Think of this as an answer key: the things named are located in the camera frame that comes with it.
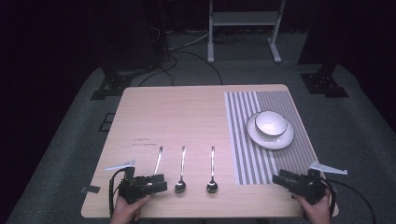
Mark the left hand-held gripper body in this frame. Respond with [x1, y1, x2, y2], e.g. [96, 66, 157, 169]
[105, 159, 153, 205]

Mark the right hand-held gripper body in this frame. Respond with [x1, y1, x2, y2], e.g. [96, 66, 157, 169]
[291, 161, 348, 205]

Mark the metal spoon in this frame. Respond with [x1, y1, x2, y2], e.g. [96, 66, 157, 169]
[153, 146, 164, 175]
[205, 146, 219, 194]
[174, 146, 188, 194]

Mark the person's left hand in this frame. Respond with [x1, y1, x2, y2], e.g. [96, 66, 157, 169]
[109, 194, 152, 224]

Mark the person's right hand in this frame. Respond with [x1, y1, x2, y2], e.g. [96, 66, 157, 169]
[291, 189, 332, 224]

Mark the white plate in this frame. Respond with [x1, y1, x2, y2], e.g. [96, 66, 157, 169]
[246, 111, 295, 151]

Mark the grey tape strip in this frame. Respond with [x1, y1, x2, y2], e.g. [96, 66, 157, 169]
[80, 185, 102, 194]

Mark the white bowl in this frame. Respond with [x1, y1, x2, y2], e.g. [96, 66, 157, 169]
[254, 110, 289, 138]

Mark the grey striped placemat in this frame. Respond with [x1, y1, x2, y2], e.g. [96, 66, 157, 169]
[223, 90, 320, 187]

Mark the black stand base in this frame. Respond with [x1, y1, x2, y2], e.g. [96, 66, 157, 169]
[90, 73, 135, 102]
[299, 63, 350, 99]

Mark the white metal stand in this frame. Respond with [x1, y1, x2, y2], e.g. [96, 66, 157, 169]
[206, 0, 288, 65]

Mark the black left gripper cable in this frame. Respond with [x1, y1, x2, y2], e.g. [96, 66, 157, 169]
[107, 167, 127, 218]

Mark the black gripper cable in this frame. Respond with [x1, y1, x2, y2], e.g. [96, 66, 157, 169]
[107, 167, 127, 218]
[321, 176, 378, 224]

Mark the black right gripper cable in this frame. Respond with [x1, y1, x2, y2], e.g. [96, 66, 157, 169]
[321, 176, 378, 224]

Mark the black floor cable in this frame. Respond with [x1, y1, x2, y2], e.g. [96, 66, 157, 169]
[137, 50, 224, 87]

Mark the white floor cable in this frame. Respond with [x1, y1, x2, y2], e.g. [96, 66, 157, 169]
[167, 30, 210, 52]

